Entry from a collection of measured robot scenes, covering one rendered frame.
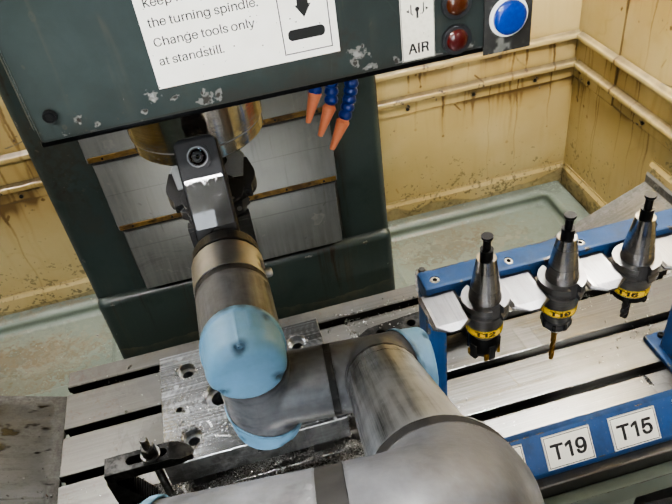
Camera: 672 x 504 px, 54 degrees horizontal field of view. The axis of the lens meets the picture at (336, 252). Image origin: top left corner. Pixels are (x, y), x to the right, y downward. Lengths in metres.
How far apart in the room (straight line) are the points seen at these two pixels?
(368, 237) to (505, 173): 0.67
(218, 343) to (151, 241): 0.89
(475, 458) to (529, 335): 0.98
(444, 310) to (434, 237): 1.13
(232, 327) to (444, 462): 0.31
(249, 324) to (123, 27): 0.26
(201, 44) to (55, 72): 0.12
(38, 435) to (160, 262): 0.50
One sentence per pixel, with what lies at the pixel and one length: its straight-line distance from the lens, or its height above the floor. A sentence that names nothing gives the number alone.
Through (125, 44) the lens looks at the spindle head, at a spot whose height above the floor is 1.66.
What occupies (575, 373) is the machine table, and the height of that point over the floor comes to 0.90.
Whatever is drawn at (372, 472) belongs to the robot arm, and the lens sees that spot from 0.31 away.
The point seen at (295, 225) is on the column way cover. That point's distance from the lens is 1.47.
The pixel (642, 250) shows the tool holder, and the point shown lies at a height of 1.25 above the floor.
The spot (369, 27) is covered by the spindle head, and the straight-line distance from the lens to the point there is 0.59.
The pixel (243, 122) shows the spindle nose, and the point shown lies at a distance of 0.76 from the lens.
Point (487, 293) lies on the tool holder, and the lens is 0.87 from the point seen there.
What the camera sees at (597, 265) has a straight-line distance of 0.98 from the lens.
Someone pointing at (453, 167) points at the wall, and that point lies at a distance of 2.01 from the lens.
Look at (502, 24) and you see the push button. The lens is 0.63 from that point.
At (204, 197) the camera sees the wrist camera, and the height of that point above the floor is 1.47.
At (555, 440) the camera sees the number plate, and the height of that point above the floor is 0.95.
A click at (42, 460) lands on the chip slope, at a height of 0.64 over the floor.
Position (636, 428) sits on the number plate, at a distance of 1.16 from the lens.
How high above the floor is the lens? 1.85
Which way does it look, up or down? 39 degrees down
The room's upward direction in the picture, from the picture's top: 9 degrees counter-clockwise
